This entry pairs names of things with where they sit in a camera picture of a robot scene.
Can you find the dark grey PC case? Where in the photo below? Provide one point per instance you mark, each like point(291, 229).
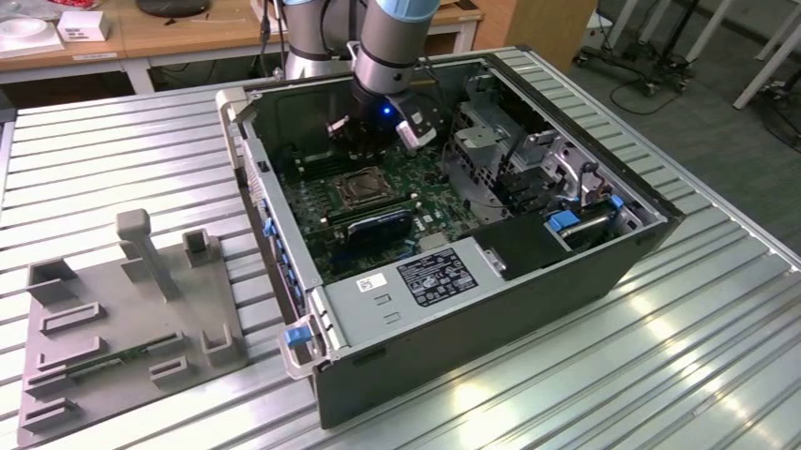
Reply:
point(469, 351)

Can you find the grey parts rack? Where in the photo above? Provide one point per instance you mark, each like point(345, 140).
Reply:
point(126, 319)

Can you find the small blue clip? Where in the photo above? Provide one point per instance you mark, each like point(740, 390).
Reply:
point(614, 202)

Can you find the white table leg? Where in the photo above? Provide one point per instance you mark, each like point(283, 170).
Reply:
point(768, 76)

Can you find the white bowl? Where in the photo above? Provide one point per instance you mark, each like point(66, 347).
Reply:
point(28, 35)

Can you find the red packaging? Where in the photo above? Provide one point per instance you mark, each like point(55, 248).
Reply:
point(75, 4)

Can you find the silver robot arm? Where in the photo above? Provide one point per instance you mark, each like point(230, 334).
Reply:
point(387, 47)

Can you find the wooden cabinet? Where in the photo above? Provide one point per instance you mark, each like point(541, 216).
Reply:
point(545, 28)

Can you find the white cardboard box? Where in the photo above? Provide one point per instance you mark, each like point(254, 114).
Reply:
point(84, 25)

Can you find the wooden desk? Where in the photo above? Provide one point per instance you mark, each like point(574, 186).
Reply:
point(187, 33)

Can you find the black wheeled stand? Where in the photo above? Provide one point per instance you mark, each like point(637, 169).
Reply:
point(669, 56)

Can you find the black graphics card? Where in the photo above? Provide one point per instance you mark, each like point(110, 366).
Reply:
point(375, 232)

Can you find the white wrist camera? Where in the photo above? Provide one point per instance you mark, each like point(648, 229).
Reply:
point(419, 129)

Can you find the black round base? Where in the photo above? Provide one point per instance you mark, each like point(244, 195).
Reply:
point(172, 5)

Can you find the metal drive cage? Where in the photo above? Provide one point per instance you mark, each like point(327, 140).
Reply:
point(482, 140)

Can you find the green motherboard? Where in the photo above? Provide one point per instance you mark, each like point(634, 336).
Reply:
point(438, 206)

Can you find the black plastic shroud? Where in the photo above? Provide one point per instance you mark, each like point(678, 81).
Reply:
point(519, 248)

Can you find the green RAM stick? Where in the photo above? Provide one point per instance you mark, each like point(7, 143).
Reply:
point(106, 363)

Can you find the grey power supply unit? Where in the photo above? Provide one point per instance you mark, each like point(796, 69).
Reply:
point(438, 276)

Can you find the silver chipset heatsink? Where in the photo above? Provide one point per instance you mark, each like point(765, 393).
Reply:
point(433, 243)

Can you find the blue case release latch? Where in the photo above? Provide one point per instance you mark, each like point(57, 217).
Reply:
point(295, 337)

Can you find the silver metal bracket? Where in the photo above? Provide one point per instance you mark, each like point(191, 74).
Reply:
point(573, 164)

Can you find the silver CPU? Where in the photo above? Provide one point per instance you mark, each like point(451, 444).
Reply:
point(366, 185)

